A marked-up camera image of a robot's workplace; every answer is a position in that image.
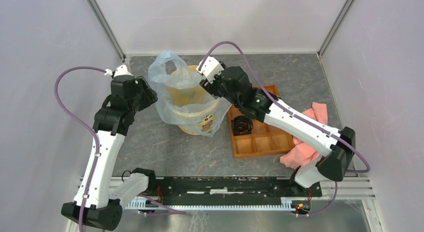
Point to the white slotted cable duct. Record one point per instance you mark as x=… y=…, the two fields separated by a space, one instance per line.
x=140 y=203

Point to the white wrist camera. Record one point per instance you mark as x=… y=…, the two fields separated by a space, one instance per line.
x=122 y=70
x=209 y=67

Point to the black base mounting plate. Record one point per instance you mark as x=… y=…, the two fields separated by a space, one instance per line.
x=232 y=190

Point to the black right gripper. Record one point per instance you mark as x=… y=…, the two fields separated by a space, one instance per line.
x=212 y=87

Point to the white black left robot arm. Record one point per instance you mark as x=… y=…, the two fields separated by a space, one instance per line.
x=94 y=205

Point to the pink cloth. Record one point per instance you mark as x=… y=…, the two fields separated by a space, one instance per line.
x=302 y=153

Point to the light blue plastic trash bag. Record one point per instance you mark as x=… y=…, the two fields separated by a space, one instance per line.
x=170 y=70

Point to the orange compartment tray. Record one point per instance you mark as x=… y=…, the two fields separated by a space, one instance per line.
x=264 y=139

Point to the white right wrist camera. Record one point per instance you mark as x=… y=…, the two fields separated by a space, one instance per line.
x=209 y=67

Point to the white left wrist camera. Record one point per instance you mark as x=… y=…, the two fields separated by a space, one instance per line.
x=122 y=70

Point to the yellow capybara trash bin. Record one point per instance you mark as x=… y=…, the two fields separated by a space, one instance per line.
x=195 y=108

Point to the aluminium frame rail front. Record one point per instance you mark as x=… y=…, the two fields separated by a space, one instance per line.
x=350 y=188

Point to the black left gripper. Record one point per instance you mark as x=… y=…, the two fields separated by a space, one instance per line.
x=150 y=94

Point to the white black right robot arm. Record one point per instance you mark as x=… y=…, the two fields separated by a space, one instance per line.
x=334 y=146

